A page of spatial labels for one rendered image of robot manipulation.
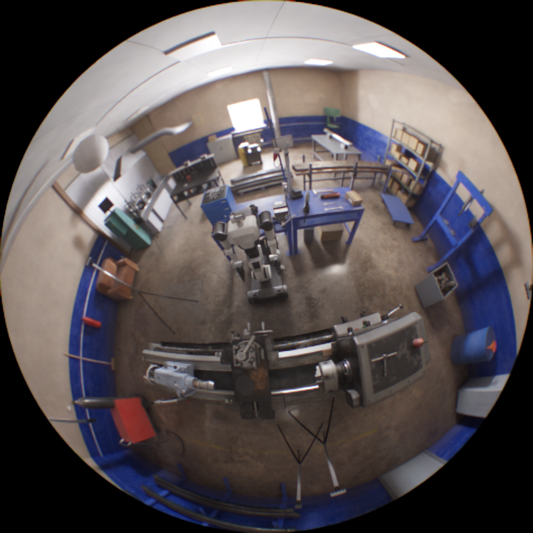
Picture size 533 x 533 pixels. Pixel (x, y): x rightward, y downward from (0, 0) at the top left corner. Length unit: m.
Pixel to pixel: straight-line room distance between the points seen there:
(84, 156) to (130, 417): 4.39
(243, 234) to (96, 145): 3.07
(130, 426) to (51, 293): 2.94
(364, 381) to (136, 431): 3.53
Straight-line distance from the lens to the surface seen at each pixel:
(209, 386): 1.39
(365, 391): 1.11
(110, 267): 4.58
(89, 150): 3.44
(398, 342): 1.18
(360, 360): 1.05
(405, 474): 4.15
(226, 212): 2.13
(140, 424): 3.76
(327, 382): 1.14
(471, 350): 3.62
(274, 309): 2.37
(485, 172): 3.80
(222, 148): 6.65
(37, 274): 4.45
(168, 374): 1.60
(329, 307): 2.41
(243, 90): 6.75
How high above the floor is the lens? 2.30
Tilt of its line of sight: 60 degrees down
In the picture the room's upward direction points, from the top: 20 degrees counter-clockwise
